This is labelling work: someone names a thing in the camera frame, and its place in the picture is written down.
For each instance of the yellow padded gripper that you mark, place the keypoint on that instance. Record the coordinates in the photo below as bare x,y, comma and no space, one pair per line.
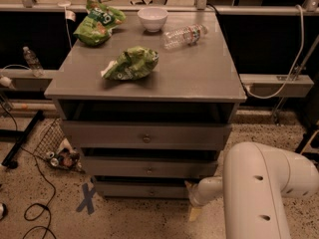
195,196

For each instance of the grey bottom drawer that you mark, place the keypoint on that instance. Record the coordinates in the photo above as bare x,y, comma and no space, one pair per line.
135,190

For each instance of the grey drawer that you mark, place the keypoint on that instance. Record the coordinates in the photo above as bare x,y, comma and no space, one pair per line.
135,190
148,167
142,135

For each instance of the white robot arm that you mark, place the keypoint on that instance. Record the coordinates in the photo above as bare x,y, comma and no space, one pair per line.
255,179

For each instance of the grey middle drawer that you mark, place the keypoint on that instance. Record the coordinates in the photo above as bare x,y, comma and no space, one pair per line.
148,167

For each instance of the grey drawer cabinet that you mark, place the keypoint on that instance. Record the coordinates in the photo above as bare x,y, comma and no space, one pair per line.
192,84

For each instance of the grey top drawer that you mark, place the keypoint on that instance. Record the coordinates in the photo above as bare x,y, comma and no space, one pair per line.
142,135

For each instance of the blue tape cross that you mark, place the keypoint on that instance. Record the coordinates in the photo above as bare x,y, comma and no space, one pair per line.
87,202

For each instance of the black wheeled cart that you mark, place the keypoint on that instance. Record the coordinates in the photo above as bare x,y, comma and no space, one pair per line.
308,146

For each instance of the green chip bag front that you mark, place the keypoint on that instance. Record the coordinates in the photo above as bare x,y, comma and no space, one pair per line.
132,64

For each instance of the green chip bag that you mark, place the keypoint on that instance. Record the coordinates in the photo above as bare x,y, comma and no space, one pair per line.
98,25
132,64

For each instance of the clear plastic bottle lying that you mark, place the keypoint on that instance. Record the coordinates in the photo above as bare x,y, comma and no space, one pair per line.
187,35

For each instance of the black table leg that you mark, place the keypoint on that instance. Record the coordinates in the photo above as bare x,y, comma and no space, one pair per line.
19,137

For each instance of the white bowl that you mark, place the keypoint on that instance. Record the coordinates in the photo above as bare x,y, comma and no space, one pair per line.
153,18

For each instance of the green chip bag rear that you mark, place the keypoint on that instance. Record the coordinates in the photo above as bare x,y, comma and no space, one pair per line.
98,25

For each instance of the standing water bottle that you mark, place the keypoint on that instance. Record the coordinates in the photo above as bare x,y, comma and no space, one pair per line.
33,62

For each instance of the wire mesh trash basket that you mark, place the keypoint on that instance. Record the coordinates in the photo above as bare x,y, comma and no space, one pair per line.
55,149

